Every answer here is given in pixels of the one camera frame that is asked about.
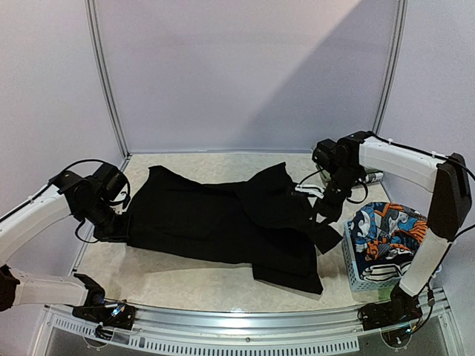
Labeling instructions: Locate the blue orange patterned cloth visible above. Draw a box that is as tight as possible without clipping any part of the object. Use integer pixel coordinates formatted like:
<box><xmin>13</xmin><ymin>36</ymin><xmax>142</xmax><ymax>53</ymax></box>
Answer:
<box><xmin>347</xmin><ymin>202</ymin><xmax>428</xmax><ymax>264</ymax></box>

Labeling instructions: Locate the light blue plastic basket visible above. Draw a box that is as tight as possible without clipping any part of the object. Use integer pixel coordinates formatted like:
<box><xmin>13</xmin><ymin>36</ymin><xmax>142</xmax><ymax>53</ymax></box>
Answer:
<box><xmin>341</xmin><ymin>220</ymin><xmax>401</xmax><ymax>292</ymax></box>

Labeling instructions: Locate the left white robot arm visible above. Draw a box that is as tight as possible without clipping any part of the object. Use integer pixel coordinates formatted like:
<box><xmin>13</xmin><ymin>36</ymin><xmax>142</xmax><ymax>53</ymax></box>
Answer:
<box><xmin>1</xmin><ymin>169</ymin><xmax>131</xmax><ymax>322</ymax></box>

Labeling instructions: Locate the right aluminium frame post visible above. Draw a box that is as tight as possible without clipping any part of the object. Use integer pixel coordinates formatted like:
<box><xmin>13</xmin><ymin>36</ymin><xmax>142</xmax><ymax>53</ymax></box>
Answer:
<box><xmin>373</xmin><ymin>0</ymin><xmax>407</xmax><ymax>134</ymax></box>

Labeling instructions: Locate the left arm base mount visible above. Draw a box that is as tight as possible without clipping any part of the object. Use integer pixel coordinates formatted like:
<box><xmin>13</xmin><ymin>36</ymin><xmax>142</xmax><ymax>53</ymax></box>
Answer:
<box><xmin>72</xmin><ymin>300</ymin><xmax>138</xmax><ymax>330</ymax></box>

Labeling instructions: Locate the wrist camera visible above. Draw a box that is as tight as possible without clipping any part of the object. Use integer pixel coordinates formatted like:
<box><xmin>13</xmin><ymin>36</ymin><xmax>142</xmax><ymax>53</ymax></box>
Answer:
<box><xmin>92</xmin><ymin>162</ymin><xmax>128</xmax><ymax>200</ymax></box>
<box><xmin>312</xmin><ymin>139</ymin><xmax>336</xmax><ymax>168</ymax></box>

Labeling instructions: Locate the aluminium frame post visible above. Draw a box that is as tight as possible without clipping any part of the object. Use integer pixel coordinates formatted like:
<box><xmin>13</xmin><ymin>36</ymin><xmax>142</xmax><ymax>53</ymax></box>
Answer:
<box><xmin>373</xmin><ymin>0</ymin><xmax>407</xmax><ymax>134</ymax></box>
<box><xmin>85</xmin><ymin>0</ymin><xmax>131</xmax><ymax>159</ymax></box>

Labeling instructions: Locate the white striped cloth in basket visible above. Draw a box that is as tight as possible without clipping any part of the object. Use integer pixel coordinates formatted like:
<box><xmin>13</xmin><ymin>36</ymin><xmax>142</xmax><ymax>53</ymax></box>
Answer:
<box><xmin>358</xmin><ymin>262</ymin><xmax>411</xmax><ymax>283</ymax></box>

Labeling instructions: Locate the black garment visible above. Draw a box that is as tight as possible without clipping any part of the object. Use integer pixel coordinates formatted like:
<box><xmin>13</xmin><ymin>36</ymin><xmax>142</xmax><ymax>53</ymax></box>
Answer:
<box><xmin>127</xmin><ymin>163</ymin><xmax>341</xmax><ymax>295</ymax></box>

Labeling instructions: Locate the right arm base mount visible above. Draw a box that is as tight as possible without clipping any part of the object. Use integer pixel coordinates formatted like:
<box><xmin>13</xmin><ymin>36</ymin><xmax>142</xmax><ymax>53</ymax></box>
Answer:
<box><xmin>357</xmin><ymin>297</ymin><xmax>423</xmax><ymax>331</ymax></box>

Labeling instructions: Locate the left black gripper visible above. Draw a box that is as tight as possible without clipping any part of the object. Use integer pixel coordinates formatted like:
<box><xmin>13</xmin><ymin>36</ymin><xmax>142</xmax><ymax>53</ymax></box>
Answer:
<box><xmin>79</xmin><ymin>198</ymin><xmax>134</xmax><ymax>243</ymax></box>

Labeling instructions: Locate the aluminium front rail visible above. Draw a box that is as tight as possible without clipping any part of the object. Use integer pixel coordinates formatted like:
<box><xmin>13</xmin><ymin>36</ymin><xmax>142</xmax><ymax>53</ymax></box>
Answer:
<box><xmin>32</xmin><ymin>289</ymin><xmax>465</xmax><ymax>355</ymax></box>

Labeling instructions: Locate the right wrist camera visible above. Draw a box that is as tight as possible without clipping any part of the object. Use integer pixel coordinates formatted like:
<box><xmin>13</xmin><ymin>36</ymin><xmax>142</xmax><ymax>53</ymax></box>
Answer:
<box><xmin>312</xmin><ymin>139</ymin><xmax>336</xmax><ymax>168</ymax></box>

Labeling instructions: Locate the folded black white shirt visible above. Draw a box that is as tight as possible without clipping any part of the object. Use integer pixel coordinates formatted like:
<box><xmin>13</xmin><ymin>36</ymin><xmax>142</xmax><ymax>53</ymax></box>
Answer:
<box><xmin>320</xmin><ymin>170</ymin><xmax>384</xmax><ymax>186</ymax></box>

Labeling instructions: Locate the left aluminium frame post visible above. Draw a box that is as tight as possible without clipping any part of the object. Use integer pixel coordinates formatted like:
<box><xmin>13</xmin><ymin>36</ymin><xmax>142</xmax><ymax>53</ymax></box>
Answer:
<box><xmin>85</xmin><ymin>0</ymin><xmax>131</xmax><ymax>159</ymax></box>

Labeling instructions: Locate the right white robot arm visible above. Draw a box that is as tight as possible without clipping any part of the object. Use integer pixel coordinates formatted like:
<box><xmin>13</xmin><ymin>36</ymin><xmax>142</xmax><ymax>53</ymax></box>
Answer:
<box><xmin>312</xmin><ymin>131</ymin><xmax>474</xmax><ymax>323</ymax></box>

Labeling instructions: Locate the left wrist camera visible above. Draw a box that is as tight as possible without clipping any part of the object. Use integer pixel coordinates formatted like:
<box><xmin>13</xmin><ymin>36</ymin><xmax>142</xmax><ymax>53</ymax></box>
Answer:
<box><xmin>92</xmin><ymin>162</ymin><xmax>128</xmax><ymax>200</ymax></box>

